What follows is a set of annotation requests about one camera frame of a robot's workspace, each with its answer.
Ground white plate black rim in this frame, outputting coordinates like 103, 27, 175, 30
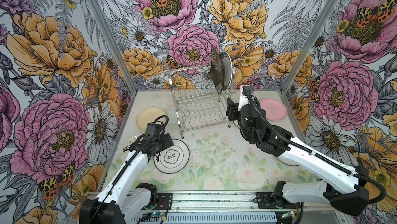
154, 139, 190, 174

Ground chrome wire dish rack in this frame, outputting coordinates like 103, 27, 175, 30
166, 66, 236, 138

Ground black square floral plate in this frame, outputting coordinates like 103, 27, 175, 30
210, 47, 224, 95

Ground white plate green red rim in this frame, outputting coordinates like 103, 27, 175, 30
219, 51, 233, 90

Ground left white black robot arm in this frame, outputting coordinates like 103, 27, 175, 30
79, 115, 174, 224

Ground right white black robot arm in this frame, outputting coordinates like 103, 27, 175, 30
226, 85, 387, 216

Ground white plate orange sunburst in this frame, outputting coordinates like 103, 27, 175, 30
232, 120, 242, 130

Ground white plate with black drawing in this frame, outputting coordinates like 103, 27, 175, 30
123, 135, 140, 153

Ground pink round plate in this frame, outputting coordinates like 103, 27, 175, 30
259, 98, 287, 122

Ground cream round plate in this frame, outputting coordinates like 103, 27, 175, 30
136, 107, 166, 131

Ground white plate red characters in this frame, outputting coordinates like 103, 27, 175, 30
277, 157, 298, 167

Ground green circuit board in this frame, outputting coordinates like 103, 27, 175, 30
142, 212, 165, 218

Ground white vented panel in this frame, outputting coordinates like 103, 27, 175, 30
140, 212, 278, 224

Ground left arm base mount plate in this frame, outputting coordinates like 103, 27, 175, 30
146, 193, 173, 211

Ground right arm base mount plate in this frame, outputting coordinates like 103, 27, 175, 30
253, 191, 302, 210

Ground aluminium front rail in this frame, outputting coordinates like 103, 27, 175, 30
123, 189, 348, 214

